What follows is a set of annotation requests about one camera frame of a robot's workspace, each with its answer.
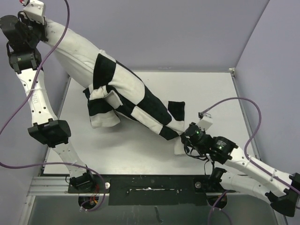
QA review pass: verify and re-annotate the black white checkered pillowcase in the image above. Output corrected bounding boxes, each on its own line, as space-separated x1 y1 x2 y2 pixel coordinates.
83 51 185 155

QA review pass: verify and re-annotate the white pillow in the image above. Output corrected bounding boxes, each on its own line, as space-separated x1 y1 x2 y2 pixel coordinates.
54 29 105 88

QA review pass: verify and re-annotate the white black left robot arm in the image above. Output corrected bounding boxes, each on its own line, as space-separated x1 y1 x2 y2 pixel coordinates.
0 12 96 193

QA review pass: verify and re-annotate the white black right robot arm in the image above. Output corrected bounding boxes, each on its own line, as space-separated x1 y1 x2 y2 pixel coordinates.
181 123 300 217

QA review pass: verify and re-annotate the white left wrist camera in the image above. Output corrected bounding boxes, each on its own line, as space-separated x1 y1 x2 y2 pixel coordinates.
19 0 46 25

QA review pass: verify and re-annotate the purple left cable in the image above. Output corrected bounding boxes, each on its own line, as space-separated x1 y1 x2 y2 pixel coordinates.
0 0 106 213

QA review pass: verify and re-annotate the purple cable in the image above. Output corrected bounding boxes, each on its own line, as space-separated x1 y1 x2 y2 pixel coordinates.
0 0 106 213
199 97 300 225

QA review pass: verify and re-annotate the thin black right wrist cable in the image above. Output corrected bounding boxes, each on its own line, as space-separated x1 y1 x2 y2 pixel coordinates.
184 145 216 175

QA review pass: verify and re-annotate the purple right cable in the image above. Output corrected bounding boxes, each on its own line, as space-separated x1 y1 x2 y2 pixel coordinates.
199 97 300 225

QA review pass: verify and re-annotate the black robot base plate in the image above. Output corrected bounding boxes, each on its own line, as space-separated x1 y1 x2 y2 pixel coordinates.
67 173 236 207

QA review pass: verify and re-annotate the aluminium front frame rail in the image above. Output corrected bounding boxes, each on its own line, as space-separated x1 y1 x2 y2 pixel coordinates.
27 174 275 197

